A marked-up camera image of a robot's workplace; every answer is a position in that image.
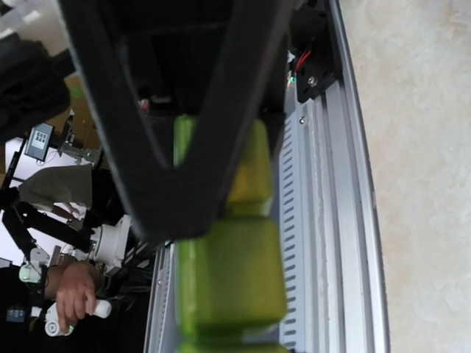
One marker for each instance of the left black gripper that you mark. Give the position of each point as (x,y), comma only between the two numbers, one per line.
(222,61)

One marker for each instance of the green weekly pill organizer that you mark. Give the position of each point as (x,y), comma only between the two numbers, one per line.
(230,283)

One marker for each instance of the operator bare hand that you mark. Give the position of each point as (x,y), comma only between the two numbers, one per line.
(75,292)

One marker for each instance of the front aluminium rail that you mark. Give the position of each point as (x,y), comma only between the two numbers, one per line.
(329,235)

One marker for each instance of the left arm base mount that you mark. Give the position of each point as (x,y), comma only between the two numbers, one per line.
(317,62)

